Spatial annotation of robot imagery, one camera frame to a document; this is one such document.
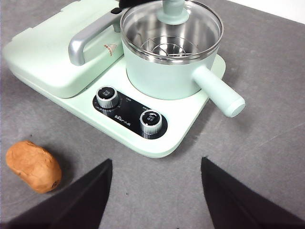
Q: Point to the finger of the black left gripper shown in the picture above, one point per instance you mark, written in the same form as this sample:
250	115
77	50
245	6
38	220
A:
133	2

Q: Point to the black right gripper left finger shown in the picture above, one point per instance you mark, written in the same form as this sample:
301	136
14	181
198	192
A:
71	207

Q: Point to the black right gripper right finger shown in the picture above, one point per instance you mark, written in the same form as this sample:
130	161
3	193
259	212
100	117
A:
238	207

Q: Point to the glass lid with green knob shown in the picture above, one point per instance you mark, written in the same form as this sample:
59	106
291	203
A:
172	14

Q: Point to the brown potato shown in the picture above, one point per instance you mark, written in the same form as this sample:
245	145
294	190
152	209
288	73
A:
33	167

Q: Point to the mint green breakfast machine base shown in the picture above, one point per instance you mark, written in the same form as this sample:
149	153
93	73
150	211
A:
181	133

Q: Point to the silver control knob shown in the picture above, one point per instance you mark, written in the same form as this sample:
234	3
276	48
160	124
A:
107	96
151	122

